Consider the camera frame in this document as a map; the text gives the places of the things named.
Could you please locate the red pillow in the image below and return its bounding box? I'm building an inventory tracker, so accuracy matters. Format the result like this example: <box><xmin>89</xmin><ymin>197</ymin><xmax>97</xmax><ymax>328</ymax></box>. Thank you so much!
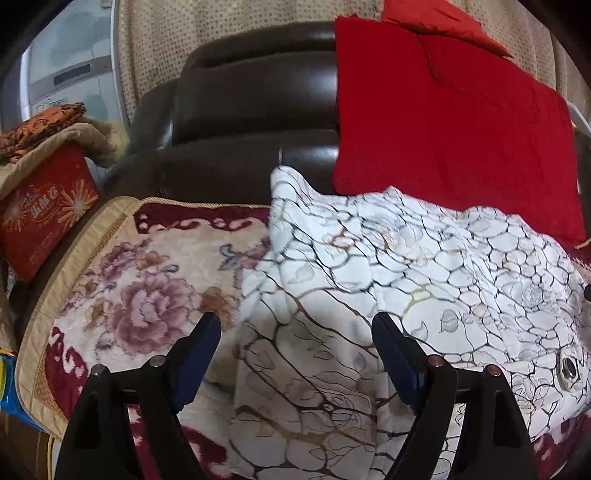
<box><xmin>381</xmin><ymin>0</ymin><xmax>513</xmax><ymax>58</ymax></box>

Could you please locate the orange black patterned cloth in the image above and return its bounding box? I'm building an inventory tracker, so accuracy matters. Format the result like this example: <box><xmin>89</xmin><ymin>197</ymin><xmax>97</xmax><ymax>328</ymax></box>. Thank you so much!
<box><xmin>0</xmin><ymin>102</ymin><xmax>88</xmax><ymax>164</ymax></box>

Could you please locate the red folded blanket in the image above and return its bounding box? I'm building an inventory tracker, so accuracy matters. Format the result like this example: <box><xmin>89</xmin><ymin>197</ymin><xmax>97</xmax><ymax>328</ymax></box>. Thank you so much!
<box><xmin>332</xmin><ymin>16</ymin><xmax>587</xmax><ymax>250</ymax></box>

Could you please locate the silver floral-print refrigerator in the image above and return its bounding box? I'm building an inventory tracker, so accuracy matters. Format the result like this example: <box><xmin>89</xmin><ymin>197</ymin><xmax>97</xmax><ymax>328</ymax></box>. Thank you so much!
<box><xmin>0</xmin><ymin>0</ymin><xmax>132</xmax><ymax>134</ymax></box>

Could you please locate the floral plush sofa blanket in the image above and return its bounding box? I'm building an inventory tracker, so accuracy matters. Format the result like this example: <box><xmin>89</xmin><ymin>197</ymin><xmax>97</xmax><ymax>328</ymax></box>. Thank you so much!
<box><xmin>14</xmin><ymin>196</ymin><xmax>591</xmax><ymax>480</ymax></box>

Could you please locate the brown leather sofa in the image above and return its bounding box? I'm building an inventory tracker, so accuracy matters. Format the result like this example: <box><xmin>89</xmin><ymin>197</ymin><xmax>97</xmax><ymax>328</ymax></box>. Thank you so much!
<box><xmin>99</xmin><ymin>21</ymin><xmax>352</xmax><ymax>208</ymax></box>

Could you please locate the white black-veined patterned coat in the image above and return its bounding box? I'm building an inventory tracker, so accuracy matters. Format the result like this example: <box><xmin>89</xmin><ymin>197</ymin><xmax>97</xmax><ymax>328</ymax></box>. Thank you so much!
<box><xmin>226</xmin><ymin>166</ymin><xmax>591</xmax><ymax>480</ymax></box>

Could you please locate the beige padded jacket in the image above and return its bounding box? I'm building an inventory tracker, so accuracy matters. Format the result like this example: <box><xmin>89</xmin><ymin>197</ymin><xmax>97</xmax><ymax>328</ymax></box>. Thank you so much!
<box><xmin>0</xmin><ymin>117</ymin><xmax>132</xmax><ymax>352</ymax></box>

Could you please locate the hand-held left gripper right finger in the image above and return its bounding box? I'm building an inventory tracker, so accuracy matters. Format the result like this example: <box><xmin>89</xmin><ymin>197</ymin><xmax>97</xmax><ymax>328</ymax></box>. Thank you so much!
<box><xmin>372</xmin><ymin>311</ymin><xmax>539</xmax><ymax>480</ymax></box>

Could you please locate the beige dotted curtain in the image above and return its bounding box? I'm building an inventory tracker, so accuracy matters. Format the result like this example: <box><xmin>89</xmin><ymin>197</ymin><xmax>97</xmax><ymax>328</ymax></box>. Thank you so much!
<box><xmin>115</xmin><ymin>0</ymin><xmax>591</xmax><ymax>134</ymax></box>

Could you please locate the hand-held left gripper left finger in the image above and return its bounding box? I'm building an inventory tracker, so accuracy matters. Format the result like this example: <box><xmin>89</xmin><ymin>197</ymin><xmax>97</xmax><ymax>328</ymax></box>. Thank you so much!
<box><xmin>55</xmin><ymin>311</ymin><xmax>222</xmax><ymax>480</ymax></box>

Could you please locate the red gift box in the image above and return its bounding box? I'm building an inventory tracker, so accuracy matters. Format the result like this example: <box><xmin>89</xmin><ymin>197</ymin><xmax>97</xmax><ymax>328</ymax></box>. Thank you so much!
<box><xmin>2</xmin><ymin>145</ymin><xmax>100</xmax><ymax>282</ymax></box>

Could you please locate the blue plastic package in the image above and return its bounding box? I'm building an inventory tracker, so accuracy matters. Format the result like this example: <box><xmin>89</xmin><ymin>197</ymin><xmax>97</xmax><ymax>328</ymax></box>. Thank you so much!
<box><xmin>0</xmin><ymin>351</ymin><xmax>47</xmax><ymax>432</ymax></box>

